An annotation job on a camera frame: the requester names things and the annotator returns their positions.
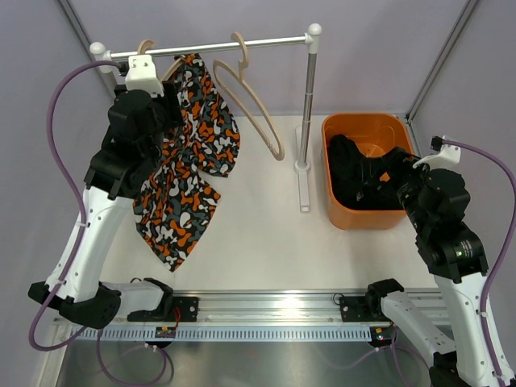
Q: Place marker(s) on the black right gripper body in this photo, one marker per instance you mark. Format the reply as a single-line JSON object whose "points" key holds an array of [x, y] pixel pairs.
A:
{"points": [[406, 180]]}

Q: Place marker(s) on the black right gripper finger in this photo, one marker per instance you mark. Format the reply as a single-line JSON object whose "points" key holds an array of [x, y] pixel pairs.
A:
{"points": [[373, 190], [376, 164]]}

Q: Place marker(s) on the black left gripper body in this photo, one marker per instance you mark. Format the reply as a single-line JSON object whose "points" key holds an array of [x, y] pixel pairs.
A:
{"points": [[164, 126]]}

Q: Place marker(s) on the black shorts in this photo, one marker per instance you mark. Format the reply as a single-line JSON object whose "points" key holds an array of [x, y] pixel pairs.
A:
{"points": [[344, 159]]}

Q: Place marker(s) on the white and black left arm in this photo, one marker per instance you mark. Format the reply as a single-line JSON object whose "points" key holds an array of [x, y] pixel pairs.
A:
{"points": [[130, 152]]}

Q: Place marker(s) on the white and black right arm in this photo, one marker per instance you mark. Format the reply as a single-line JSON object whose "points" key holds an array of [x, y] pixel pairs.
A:
{"points": [[435, 200]]}

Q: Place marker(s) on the wooden hanger with camo shorts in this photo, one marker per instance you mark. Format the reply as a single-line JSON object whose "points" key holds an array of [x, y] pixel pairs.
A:
{"points": [[147, 44]]}

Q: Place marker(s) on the orange camouflage shorts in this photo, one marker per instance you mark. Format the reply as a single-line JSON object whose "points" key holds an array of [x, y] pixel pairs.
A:
{"points": [[175, 204]]}

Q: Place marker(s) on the orange plastic basket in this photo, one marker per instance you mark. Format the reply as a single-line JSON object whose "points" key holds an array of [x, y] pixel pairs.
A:
{"points": [[374, 134]]}

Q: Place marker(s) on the silver clothes rack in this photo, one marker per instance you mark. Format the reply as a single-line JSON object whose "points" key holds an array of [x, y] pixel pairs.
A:
{"points": [[311, 39]]}

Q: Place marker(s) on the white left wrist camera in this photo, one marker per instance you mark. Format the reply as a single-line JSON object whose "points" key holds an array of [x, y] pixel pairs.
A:
{"points": [[140, 74]]}

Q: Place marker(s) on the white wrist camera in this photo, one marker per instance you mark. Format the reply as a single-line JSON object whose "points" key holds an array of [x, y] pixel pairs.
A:
{"points": [[445, 157], [140, 74]]}

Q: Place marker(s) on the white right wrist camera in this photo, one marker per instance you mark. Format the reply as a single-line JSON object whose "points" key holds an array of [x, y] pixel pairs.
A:
{"points": [[445, 157]]}

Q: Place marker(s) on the aluminium mounting rail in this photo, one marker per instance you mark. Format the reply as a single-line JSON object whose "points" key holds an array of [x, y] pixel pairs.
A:
{"points": [[251, 307]]}

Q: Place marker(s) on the white slotted cable duct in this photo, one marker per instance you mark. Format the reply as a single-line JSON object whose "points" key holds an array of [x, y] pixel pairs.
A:
{"points": [[269, 334]]}

